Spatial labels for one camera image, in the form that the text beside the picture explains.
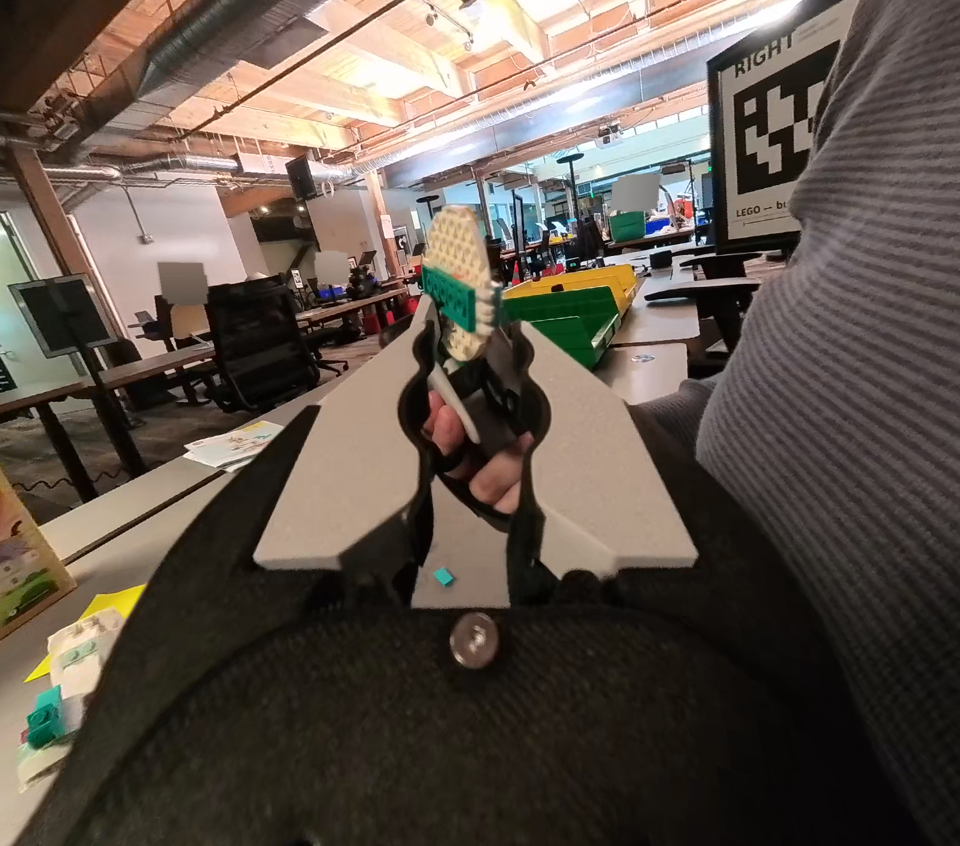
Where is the green plastic bin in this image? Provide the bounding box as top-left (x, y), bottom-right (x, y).
top-left (501, 285), bottom-right (625, 369)

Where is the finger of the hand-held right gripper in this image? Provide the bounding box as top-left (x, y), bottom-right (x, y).
top-left (429, 366), bottom-right (483, 444)

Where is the black panel on stand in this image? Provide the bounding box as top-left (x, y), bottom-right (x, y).
top-left (7, 272), bottom-right (151, 483)

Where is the black office chair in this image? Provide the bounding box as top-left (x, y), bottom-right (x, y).
top-left (206, 282), bottom-right (322, 414)

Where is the yellow plastic bin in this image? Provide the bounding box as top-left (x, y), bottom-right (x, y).
top-left (501, 263), bottom-right (640, 318)

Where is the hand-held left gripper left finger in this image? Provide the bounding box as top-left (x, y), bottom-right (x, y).
top-left (252, 319), bottom-right (444, 571)

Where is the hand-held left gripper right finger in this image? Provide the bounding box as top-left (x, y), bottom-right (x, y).
top-left (516, 321), bottom-right (700, 576)

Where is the yellow sticky note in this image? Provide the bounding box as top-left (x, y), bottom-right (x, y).
top-left (24, 583), bottom-right (147, 684)

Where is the lego set box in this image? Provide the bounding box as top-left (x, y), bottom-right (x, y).
top-left (0, 467), bottom-right (78, 639)

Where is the black loudspeaker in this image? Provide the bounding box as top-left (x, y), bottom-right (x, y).
top-left (285, 154), bottom-right (320, 202)

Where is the person's right hand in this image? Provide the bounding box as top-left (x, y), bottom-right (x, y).
top-left (422, 402), bottom-right (535, 519)

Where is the black framed marker sign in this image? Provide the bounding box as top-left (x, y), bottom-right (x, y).
top-left (643, 0), bottom-right (875, 360)

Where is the round colourful lego disc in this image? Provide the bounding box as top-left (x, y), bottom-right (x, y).
top-left (420, 204), bottom-right (502, 367)

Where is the wooden desk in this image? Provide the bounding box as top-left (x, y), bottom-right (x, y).
top-left (0, 347), bottom-right (219, 506)

